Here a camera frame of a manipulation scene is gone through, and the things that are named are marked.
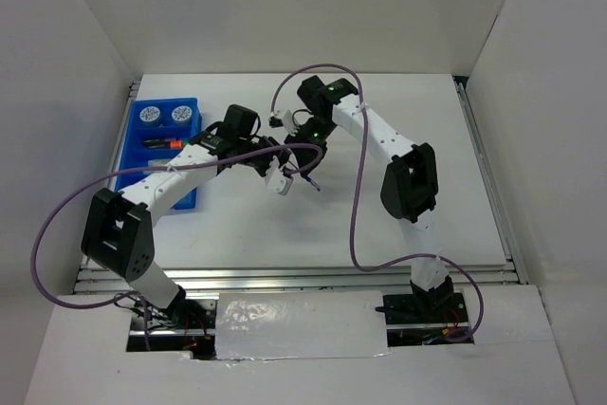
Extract blue plastic sorting tray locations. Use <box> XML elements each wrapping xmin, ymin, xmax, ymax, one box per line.
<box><xmin>115</xmin><ymin>97</ymin><xmax>204</xmax><ymax>212</ymax></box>

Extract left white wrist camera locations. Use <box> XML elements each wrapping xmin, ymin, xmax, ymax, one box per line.
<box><xmin>264</xmin><ymin>157</ymin><xmax>293</xmax><ymax>195</ymax></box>

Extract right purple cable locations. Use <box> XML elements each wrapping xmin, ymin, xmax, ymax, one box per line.
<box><xmin>269</xmin><ymin>63</ymin><xmax>485</xmax><ymax>343</ymax></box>

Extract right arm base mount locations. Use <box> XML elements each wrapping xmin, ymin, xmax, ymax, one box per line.
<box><xmin>375</xmin><ymin>293</ymin><xmax>473</xmax><ymax>347</ymax></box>

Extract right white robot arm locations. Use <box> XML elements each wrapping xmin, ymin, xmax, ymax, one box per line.
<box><xmin>270</xmin><ymin>76</ymin><xmax>453</xmax><ymax>322</ymax></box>

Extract aluminium table rail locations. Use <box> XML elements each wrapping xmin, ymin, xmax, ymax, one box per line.
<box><xmin>73</xmin><ymin>261</ymin><xmax>521</xmax><ymax>294</ymax></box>

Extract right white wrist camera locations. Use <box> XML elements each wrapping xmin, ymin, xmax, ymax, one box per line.
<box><xmin>268</xmin><ymin>110</ymin><xmax>299</xmax><ymax>136</ymax></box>

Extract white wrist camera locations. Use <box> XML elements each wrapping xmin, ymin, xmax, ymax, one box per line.
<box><xmin>264</xmin><ymin>157</ymin><xmax>293</xmax><ymax>195</ymax></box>
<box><xmin>268</xmin><ymin>110</ymin><xmax>299</xmax><ymax>136</ymax></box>

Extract white front cover plate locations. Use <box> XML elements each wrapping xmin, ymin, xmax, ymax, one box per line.
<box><xmin>215</xmin><ymin>290</ymin><xmax>389</xmax><ymax>360</ymax></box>

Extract orange cap clear marker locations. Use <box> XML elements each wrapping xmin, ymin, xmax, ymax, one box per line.
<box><xmin>147</xmin><ymin>159</ymin><xmax>171</xmax><ymax>171</ymax></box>

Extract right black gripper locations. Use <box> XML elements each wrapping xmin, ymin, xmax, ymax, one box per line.
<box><xmin>284</xmin><ymin>116</ymin><xmax>337</xmax><ymax>177</ymax></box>

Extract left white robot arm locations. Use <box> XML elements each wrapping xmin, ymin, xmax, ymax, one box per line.
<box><xmin>81</xmin><ymin>104</ymin><xmax>290</xmax><ymax>328</ymax></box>

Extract red blue clip pen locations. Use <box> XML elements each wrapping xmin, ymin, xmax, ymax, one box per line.
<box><xmin>304</xmin><ymin>176</ymin><xmax>321</xmax><ymax>192</ymax></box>

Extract purple cap black highlighter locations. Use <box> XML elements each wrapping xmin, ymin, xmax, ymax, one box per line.
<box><xmin>142</xmin><ymin>138</ymin><xmax>172</xmax><ymax>149</ymax></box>

